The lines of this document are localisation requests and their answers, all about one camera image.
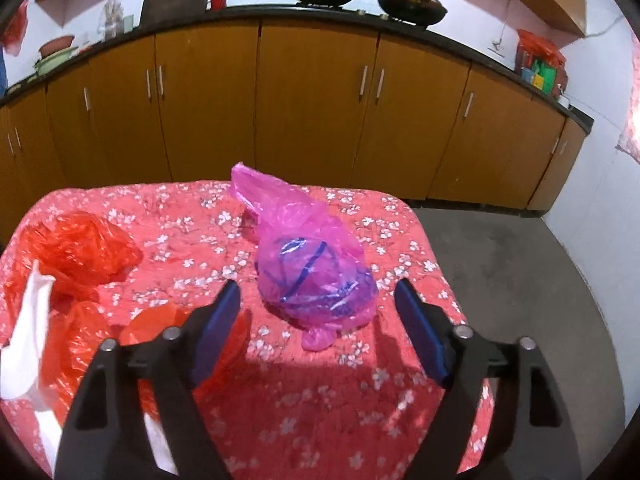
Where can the wall outlet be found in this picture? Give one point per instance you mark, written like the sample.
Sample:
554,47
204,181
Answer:
495,46

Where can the red bag on bottles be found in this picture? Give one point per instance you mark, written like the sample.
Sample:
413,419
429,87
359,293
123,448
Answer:
537,45

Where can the red floral blanket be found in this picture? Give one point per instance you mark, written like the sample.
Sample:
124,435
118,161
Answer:
310,400

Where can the magenta plastic bag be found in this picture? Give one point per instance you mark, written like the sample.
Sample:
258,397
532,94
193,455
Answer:
300,260

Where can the glass jar with bag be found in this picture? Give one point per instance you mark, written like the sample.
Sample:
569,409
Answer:
112,22

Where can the red hanging plastic bag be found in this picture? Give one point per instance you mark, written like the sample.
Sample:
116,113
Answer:
15,30

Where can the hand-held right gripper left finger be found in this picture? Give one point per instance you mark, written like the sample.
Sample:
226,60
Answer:
215,330

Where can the green box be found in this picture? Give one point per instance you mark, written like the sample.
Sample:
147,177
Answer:
545,72

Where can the wooden base cabinets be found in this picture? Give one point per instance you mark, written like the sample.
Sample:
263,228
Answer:
310,100

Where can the black wok with lid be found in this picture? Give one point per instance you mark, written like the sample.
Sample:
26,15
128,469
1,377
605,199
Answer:
410,5

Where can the red-brown basin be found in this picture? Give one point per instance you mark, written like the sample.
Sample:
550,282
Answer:
56,46

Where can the dark cutting board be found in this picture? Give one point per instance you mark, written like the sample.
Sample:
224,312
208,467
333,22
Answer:
172,5

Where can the pink floral curtain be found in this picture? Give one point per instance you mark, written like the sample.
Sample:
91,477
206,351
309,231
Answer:
632,125

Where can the gas stove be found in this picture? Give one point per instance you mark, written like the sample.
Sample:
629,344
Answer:
372,14

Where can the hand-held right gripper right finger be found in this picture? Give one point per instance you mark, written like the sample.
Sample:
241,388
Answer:
422,330

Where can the blue box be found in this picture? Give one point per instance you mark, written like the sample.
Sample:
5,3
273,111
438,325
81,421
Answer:
526,75

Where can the white mug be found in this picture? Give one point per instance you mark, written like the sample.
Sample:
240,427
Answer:
564,101

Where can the black kitchen countertop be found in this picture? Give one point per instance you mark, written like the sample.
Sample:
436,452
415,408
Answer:
250,11

